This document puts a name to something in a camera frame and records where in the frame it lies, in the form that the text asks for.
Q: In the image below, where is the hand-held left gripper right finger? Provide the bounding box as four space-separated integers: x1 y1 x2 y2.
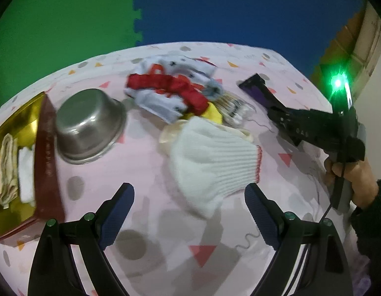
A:
244 183 353 296

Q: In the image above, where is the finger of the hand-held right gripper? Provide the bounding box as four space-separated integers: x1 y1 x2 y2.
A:
238 73 282 111

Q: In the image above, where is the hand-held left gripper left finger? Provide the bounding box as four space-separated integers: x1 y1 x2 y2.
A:
28 183 136 296

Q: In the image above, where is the plastic bag of striped socks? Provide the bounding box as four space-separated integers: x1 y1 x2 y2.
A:
213 92 252 128

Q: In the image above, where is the white knit glove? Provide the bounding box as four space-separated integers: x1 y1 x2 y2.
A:
167 116 264 219

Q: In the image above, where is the gold tin box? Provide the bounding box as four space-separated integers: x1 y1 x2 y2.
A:
0 92 67 249

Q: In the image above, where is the cream cloth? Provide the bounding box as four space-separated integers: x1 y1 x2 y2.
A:
159 120 254 155

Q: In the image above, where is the person's right forearm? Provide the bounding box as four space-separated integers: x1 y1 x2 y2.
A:
350 179 381 287

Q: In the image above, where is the person's right hand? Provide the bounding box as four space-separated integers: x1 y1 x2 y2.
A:
324 156 380 208

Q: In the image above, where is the pink printed tablecloth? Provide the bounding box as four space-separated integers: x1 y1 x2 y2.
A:
0 41 361 296

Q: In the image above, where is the blue foam mat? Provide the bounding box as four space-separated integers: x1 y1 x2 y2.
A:
133 0 366 77

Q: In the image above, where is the orange foam mat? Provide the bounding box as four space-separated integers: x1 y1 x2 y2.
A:
309 6 367 91

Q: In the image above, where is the red cloth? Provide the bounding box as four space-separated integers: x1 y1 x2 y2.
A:
126 64 209 115

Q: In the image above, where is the stainless steel bowl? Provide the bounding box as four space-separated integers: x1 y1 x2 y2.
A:
55 88 128 165

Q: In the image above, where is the white cloth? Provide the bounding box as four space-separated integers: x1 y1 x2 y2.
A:
17 144 36 206

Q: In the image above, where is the white printed sock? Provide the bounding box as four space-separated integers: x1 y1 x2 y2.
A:
124 55 224 124

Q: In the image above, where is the orange patterned cloth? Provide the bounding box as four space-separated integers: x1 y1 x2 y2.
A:
0 133 19 206

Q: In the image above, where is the green foam mat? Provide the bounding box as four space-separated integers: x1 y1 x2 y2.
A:
0 0 143 116

